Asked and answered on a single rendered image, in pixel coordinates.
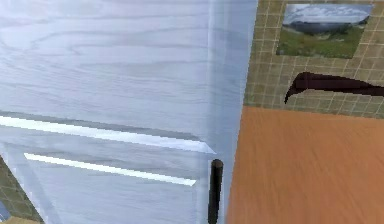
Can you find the white wooden room door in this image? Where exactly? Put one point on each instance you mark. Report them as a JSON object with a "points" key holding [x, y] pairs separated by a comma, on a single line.
{"points": [[116, 76]]}

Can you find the framed landscape picture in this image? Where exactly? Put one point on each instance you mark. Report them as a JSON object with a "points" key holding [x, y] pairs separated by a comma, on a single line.
{"points": [[321, 31]]}

